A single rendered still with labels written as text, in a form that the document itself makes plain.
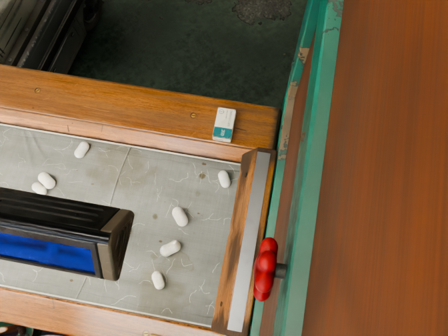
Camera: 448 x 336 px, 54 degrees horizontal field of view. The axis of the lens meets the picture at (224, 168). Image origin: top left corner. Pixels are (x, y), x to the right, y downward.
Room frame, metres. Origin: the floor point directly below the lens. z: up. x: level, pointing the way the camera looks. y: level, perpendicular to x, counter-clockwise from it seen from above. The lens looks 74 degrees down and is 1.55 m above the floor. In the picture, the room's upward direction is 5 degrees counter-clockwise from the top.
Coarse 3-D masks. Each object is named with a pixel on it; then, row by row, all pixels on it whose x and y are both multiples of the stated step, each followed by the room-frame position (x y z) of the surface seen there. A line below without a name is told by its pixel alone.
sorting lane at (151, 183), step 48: (0, 144) 0.33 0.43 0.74; (48, 144) 0.32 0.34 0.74; (96, 144) 0.31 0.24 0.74; (48, 192) 0.22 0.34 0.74; (96, 192) 0.21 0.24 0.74; (144, 192) 0.20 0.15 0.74; (192, 192) 0.19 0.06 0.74; (144, 240) 0.11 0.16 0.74; (192, 240) 0.11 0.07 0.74; (48, 288) 0.04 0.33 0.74; (96, 288) 0.04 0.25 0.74; (144, 288) 0.03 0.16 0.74; (192, 288) 0.02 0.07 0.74
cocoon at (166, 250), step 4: (168, 244) 0.10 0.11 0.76; (172, 244) 0.10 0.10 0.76; (176, 244) 0.10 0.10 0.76; (180, 244) 0.10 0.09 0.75; (164, 248) 0.09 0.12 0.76; (168, 248) 0.09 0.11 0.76; (172, 248) 0.09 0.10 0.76; (176, 248) 0.09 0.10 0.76; (160, 252) 0.09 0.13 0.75; (164, 252) 0.09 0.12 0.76; (168, 252) 0.09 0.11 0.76; (172, 252) 0.09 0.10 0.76; (164, 256) 0.08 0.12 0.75
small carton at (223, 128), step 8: (224, 112) 0.33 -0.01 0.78; (232, 112) 0.33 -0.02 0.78; (216, 120) 0.32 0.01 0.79; (224, 120) 0.32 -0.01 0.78; (232, 120) 0.31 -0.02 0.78; (216, 128) 0.30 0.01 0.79; (224, 128) 0.30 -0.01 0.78; (232, 128) 0.30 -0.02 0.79; (216, 136) 0.29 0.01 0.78; (224, 136) 0.28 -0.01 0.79
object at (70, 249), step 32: (0, 192) 0.14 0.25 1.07; (0, 224) 0.09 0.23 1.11; (32, 224) 0.09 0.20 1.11; (64, 224) 0.08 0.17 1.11; (96, 224) 0.08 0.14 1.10; (128, 224) 0.09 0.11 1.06; (0, 256) 0.06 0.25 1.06; (32, 256) 0.06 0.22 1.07; (64, 256) 0.06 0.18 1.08; (96, 256) 0.05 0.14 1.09
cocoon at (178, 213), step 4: (176, 208) 0.16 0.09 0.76; (180, 208) 0.16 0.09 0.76; (172, 212) 0.16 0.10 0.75; (176, 212) 0.16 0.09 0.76; (180, 212) 0.15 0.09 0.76; (184, 212) 0.16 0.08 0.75; (176, 216) 0.15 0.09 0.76; (180, 216) 0.15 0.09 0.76; (184, 216) 0.15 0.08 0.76; (176, 220) 0.14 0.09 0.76; (180, 220) 0.14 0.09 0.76; (184, 220) 0.14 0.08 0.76; (180, 224) 0.13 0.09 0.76; (184, 224) 0.13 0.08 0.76
